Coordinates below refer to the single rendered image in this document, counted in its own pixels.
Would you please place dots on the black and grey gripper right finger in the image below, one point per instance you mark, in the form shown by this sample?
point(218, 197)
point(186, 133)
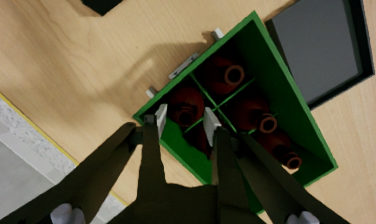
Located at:
point(283, 198)

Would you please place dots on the green bottle crate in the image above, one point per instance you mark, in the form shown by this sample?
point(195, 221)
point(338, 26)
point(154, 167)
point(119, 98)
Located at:
point(267, 75)

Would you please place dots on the dark red bottle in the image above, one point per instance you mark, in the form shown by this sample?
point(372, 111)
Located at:
point(216, 77)
point(185, 104)
point(277, 143)
point(200, 139)
point(247, 109)

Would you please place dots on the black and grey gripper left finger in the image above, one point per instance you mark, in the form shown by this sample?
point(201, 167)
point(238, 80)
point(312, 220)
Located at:
point(78, 197)

